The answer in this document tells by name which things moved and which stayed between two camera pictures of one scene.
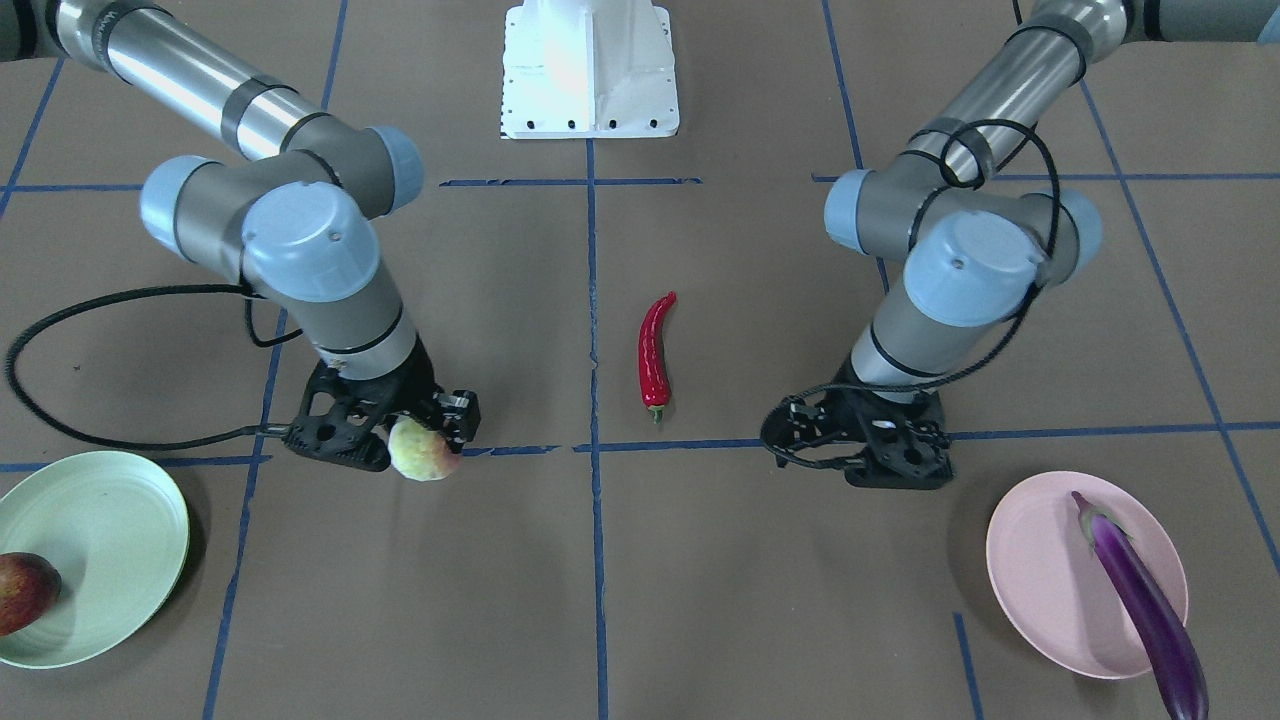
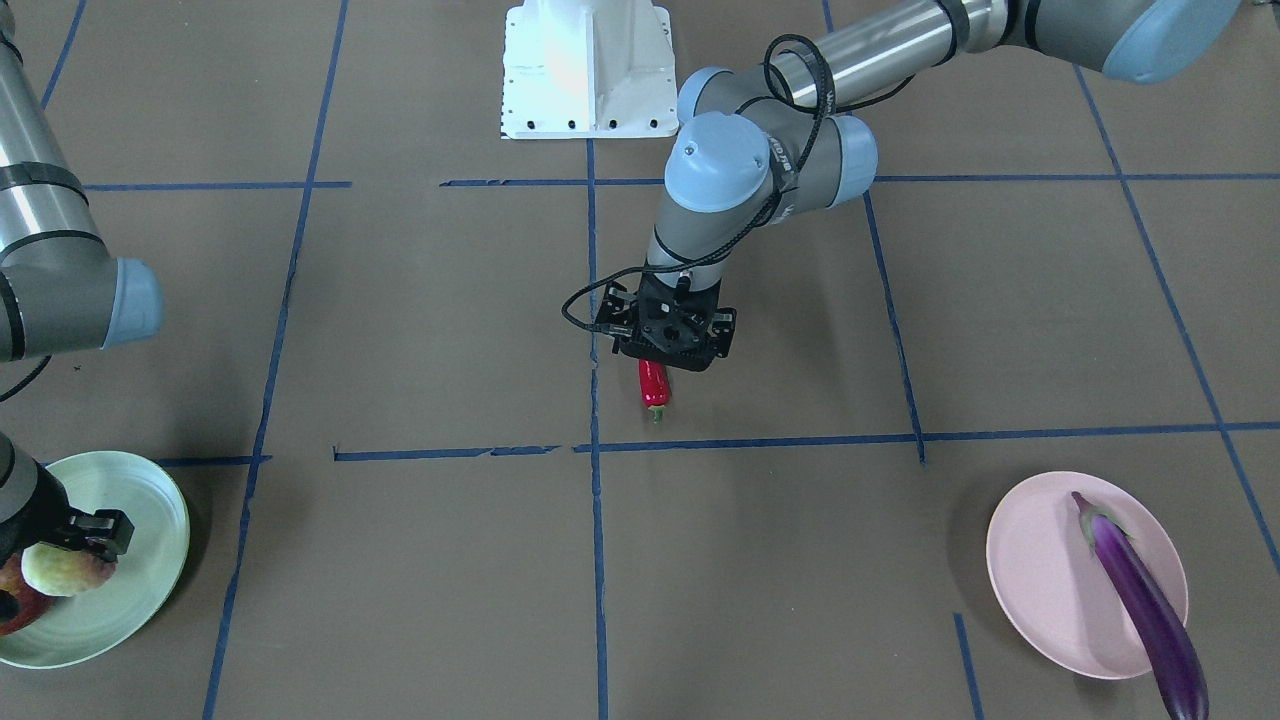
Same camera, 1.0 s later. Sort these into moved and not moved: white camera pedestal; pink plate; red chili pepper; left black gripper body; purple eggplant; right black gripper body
Moved: right black gripper body; left black gripper body
Not moved: pink plate; purple eggplant; red chili pepper; white camera pedestal
